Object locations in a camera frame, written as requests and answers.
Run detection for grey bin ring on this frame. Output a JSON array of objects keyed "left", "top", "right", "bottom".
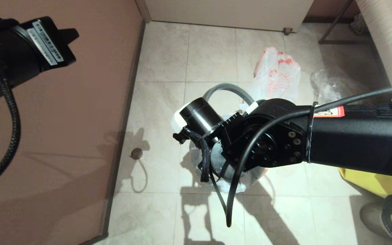
[{"left": 203, "top": 83, "right": 255, "bottom": 106}]

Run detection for clear plastic bag dark contents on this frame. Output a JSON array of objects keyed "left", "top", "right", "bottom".
[{"left": 311, "top": 68, "right": 370, "bottom": 104}]

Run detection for yellow fabric bag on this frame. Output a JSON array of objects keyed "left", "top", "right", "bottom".
[{"left": 339, "top": 167, "right": 392, "bottom": 206}]

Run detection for brown cabinet side panel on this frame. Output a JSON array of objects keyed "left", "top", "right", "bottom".
[{"left": 0, "top": 0, "right": 147, "bottom": 245}]

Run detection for grey striped cushion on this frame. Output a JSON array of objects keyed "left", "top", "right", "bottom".
[{"left": 360, "top": 202, "right": 392, "bottom": 245}]

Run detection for white crumpled fabric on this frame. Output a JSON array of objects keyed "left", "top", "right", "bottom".
[{"left": 351, "top": 12, "right": 369, "bottom": 33}]

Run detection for beige striped upholstered sofa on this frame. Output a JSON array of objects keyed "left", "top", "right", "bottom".
[{"left": 356, "top": 0, "right": 392, "bottom": 88}]

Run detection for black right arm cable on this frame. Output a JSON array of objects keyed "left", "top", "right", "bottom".
[{"left": 226, "top": 84, "right": 392, "bottom": 228}]

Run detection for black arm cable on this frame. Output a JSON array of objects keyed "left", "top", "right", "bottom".
[
  {"left": 0, "top": 58, "right": 22, "bottom": 193},
  {"left": 226, "top": 84, "right": 392, "bottom": 228}
]

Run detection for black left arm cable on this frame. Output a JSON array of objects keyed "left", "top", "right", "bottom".
[{"left": 0, "top": 58, "right": 22, "bottom": 193}]

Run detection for brown metal table frame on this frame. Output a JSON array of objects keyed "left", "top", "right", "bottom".
[{"left": 318, "top": 0, "right": 372, "bottom": 44}]

